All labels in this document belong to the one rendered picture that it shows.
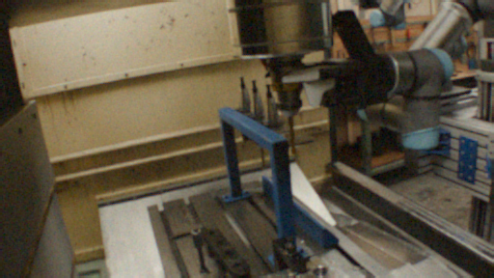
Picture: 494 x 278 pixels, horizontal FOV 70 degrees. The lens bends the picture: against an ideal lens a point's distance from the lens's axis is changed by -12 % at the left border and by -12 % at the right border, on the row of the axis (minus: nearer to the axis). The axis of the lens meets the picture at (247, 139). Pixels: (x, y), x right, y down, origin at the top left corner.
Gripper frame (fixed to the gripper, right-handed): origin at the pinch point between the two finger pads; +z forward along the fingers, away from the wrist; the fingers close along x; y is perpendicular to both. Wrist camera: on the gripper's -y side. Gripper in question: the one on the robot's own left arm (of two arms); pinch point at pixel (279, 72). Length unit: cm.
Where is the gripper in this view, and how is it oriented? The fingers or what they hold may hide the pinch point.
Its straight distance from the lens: 62.5
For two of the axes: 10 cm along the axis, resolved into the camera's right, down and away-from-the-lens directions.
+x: -3.3, -2.3, 9.2
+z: -9.4, 1.7, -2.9
